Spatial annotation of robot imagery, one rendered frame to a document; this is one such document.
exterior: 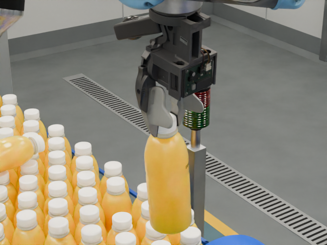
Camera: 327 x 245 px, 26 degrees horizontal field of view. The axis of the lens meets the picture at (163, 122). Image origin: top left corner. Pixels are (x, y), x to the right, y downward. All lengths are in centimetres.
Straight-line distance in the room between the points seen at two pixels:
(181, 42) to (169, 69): 4
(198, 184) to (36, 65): 377
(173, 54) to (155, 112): 10
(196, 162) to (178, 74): 72
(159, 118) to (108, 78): 404
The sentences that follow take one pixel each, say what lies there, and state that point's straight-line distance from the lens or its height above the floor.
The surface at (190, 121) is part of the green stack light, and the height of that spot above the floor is 118.
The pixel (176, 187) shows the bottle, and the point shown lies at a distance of 111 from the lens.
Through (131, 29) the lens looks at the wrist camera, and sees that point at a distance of 103.
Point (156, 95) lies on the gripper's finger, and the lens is 102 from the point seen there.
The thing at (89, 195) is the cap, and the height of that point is 110.
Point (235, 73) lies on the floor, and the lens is 517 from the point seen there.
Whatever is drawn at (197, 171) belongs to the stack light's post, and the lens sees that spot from 167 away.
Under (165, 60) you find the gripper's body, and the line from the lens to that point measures 97.
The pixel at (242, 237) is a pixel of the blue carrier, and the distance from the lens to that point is 113.
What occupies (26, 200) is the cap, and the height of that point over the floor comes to 110.
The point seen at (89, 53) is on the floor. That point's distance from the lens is 558.
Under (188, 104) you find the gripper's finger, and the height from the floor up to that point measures 143.
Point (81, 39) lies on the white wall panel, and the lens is 577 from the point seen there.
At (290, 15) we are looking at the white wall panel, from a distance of 574.
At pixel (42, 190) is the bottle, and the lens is 163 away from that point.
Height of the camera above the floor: 186
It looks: 25 degrees down
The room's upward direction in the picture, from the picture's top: straight up
